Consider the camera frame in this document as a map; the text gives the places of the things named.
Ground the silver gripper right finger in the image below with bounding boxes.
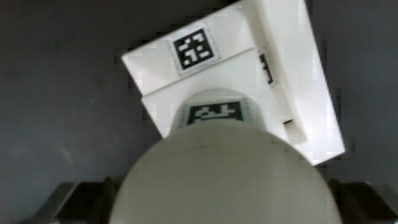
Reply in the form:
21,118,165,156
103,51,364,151
329,179,398,224

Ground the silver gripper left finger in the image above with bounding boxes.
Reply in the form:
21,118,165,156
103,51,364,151
23,177,121,224

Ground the white lamp bulb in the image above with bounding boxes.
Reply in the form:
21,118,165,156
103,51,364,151
107,87,345,224

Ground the white lamp base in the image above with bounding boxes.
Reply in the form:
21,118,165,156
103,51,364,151
123,0,345,164

